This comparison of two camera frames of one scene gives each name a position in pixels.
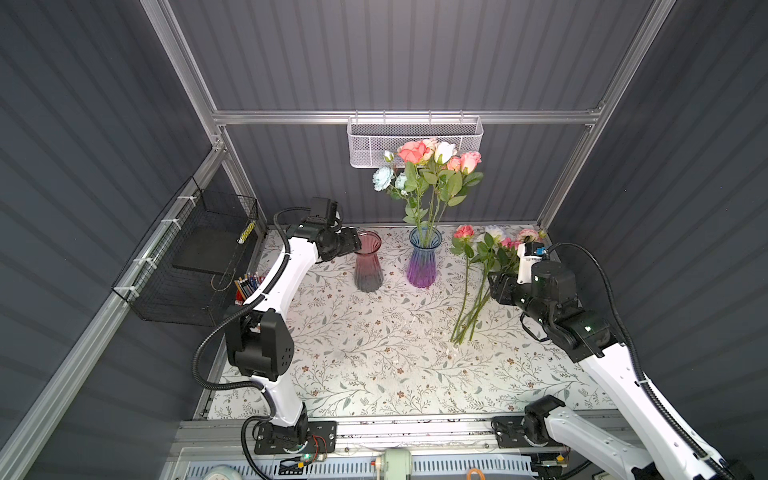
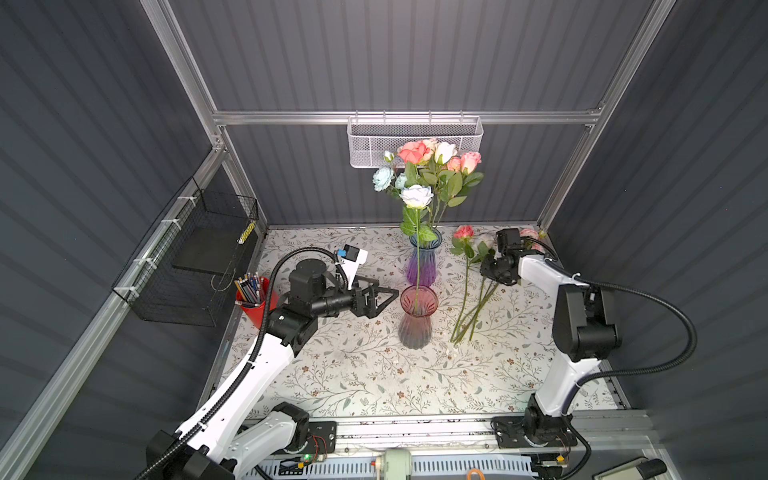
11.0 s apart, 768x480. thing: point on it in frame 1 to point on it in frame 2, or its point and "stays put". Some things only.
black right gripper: [500, 287] to [485, 269]
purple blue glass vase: [422, 261] stays put
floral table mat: [390, 352] stays put
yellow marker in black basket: [246, 232] stays put
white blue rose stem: [483, 255] to [417, 197]
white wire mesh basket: [374, 141] stays put
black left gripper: [350, 242] to [369, 309]
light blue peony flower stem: [385, 179] stays put
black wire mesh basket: [186, 272] stays put
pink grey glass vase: [368, 271] to [418, 304]
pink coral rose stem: [459, 175] stays put
